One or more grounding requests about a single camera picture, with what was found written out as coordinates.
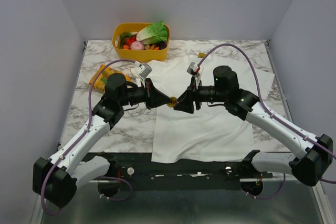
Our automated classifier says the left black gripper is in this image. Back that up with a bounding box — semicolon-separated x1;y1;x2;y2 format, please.
119;78;172;110

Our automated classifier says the gold round brooch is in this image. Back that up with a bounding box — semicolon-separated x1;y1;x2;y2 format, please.
167;97;177;108

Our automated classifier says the white t-shirt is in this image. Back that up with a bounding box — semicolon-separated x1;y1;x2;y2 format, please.
131;53;277;163

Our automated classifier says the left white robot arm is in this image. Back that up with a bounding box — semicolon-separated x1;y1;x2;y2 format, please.
33;73;171;208

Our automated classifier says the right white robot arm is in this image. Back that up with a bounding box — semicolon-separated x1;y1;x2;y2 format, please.
174;62;333;186

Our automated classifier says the yellow plastic basket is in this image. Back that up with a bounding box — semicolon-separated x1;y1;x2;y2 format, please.
111;23;170;62

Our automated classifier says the pink toy onion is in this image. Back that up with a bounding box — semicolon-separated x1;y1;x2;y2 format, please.
130;40;144;50

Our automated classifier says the orange snack bag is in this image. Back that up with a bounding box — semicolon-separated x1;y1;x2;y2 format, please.
89;65;131;93

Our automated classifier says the red toy pepper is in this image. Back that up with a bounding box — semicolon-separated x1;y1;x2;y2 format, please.
124;37;136;47

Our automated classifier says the green toy cabbage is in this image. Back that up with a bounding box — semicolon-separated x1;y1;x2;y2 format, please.
136;20;168;45

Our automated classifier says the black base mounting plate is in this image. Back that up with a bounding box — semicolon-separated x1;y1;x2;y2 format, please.
83;152;272;191

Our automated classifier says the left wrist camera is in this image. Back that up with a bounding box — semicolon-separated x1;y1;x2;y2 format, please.
134;61;152;83

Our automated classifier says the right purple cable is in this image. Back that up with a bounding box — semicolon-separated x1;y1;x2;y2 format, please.
196;43;336;200

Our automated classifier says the purple cable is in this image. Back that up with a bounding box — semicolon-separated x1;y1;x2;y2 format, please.
196;43;336;200
40;59;141;216

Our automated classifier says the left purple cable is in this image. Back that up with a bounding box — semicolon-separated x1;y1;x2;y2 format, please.
40;59;141;216

